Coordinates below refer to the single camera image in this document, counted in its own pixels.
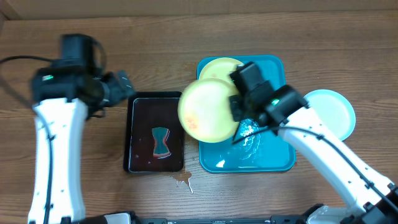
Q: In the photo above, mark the teal plastic tray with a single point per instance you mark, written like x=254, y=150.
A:
x=263, y=152

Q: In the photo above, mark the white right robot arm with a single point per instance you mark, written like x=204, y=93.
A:
x=370, y=197

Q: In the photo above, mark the yellow plate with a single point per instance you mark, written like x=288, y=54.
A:
x=220, y=68
x=204, y=110

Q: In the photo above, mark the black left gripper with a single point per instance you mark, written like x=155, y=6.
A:
x=116, y=84

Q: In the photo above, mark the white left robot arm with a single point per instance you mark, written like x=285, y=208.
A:
x=64, y=100

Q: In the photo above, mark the black water tray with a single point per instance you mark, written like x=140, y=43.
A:
x=147, y=110

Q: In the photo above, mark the green orange sponge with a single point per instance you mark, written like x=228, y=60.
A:
x=161, y=149

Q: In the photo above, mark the light blue plate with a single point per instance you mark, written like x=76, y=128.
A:
x=334, y=110

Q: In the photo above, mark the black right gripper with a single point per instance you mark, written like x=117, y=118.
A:
x=241, y=109

